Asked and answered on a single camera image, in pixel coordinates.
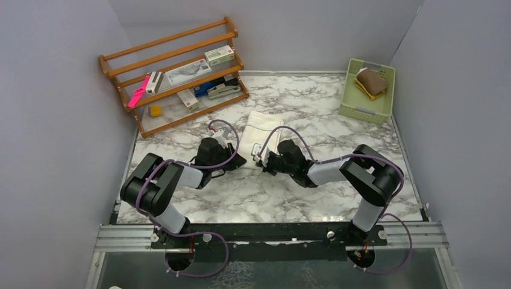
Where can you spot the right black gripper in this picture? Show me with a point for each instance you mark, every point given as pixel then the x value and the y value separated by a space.
pixel 267 168

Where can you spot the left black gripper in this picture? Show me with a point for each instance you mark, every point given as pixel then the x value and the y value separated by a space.
pixel 234 162

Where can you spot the cream white towel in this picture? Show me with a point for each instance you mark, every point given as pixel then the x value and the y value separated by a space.
pixel 256 131

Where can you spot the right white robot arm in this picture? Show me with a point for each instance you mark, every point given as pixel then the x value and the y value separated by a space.
pixel 372 175

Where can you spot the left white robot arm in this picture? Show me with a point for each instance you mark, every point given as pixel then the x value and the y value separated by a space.
pixel 151 185

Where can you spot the small white red box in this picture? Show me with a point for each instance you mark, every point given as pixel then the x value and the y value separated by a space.
pixel 188 98

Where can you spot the grey white stapler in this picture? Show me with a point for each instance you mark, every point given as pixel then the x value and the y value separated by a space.
pixel 227 88

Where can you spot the blue stapler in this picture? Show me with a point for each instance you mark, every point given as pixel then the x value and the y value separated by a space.
pixel 202 89

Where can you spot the yellow sponge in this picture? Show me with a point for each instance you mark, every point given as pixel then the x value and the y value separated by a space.
pixel 154 111

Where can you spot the orange wooden rack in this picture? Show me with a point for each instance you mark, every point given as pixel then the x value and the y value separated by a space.
pixel 128 78

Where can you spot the long white flat box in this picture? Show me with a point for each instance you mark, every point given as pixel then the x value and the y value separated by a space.
pixel 187 73

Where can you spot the white silver device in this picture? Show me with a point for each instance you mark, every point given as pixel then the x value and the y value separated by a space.
pixel 154 83

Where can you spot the green plastic basket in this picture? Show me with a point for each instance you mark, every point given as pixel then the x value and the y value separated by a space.
pixel 356 100

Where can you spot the pink plastic tool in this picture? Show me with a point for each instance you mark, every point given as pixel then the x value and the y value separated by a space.
pixel 138 93

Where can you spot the white green box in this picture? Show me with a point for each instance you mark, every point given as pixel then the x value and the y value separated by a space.
pixel 219 55

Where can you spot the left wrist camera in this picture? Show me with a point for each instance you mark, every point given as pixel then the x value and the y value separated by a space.
pixel 221 136

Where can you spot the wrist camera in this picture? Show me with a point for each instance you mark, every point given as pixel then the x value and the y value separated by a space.
pixel 221 136
pixel 260 155

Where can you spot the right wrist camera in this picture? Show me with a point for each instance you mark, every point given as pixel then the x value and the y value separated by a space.
pixel 260 155

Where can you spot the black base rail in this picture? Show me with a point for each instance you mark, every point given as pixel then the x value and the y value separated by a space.
pixel 261 242

